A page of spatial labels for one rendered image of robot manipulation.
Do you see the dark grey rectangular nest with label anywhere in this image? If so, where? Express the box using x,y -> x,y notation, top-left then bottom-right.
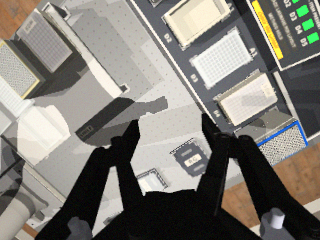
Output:
170,138 -> 209,179

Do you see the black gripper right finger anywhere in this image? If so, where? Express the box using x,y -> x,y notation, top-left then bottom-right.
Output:
184,113 -> 320,240

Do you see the clear plastic lid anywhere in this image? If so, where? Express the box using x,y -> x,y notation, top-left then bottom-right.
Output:
0,103 -> 17,136
0,38 -> 46,102
16,102 -> 68,151

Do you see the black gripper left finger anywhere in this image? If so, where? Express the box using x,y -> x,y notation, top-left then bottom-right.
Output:
34,119 -> 155,240

